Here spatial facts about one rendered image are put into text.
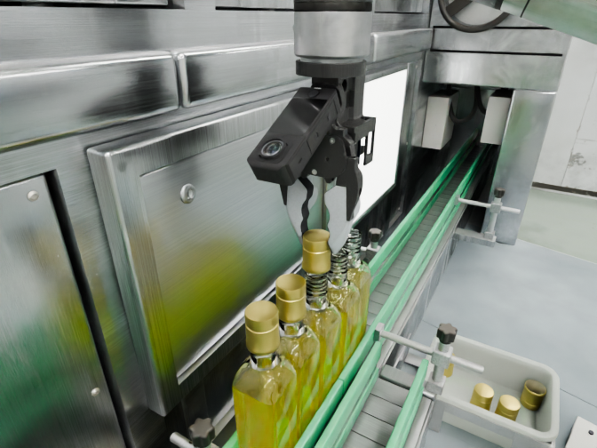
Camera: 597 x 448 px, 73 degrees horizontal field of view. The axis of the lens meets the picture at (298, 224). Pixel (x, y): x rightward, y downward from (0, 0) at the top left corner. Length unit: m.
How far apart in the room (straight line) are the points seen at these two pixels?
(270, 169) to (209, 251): 0.20
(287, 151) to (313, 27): 0.12
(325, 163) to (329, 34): 0.12
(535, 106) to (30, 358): 1.29
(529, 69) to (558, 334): 0.71
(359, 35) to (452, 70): 0.99
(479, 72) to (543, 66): 0.16
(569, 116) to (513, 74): 2.83
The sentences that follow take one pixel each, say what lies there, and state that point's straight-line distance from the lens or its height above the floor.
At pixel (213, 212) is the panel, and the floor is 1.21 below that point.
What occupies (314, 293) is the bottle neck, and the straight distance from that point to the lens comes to 0.51.
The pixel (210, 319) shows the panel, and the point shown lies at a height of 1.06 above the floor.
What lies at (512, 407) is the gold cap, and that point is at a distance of 0.87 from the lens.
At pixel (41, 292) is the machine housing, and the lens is 0.44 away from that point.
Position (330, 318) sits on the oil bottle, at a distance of 0.53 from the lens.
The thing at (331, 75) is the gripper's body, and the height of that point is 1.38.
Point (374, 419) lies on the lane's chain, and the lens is 0.69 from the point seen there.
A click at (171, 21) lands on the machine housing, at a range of 0.48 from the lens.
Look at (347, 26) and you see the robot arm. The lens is 0.41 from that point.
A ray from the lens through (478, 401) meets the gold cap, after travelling 0.88.
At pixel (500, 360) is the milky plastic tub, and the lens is 0.93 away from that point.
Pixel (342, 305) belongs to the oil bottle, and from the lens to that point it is 0.56.
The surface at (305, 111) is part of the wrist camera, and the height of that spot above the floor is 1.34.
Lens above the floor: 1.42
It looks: 27 degrees down
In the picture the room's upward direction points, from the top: straight up
